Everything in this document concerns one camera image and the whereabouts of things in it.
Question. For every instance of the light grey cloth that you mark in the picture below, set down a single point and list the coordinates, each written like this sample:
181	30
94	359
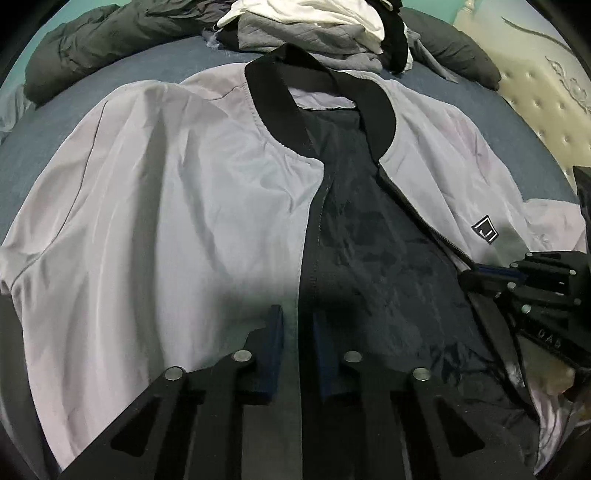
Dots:
11	115

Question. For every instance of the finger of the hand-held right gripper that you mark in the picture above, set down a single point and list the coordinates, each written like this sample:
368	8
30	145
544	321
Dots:
502	272
480	286

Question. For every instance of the cream tufted headboard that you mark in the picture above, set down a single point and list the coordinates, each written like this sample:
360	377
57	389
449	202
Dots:
540	83

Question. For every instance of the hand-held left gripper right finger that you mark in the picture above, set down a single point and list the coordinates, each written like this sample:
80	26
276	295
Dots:
323	355

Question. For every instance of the pile of clothes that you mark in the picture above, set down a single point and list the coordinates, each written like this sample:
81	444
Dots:
392	32

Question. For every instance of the grey-blue garment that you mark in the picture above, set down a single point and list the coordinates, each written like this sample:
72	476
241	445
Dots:
429	60

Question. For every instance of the white garment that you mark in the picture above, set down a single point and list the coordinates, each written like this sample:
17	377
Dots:
314	11

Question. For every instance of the grey quilted garment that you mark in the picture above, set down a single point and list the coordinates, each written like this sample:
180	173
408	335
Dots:
295	39

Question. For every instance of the blue bed sheet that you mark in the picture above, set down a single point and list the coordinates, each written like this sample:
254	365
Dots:
55	129

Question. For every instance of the dark grey duvet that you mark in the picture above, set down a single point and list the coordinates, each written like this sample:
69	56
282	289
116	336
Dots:
92	41

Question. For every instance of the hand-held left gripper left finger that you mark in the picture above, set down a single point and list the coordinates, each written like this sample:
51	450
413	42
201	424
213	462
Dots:
275	341

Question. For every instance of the dark grey pillow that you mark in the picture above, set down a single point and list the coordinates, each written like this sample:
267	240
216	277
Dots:
455	46

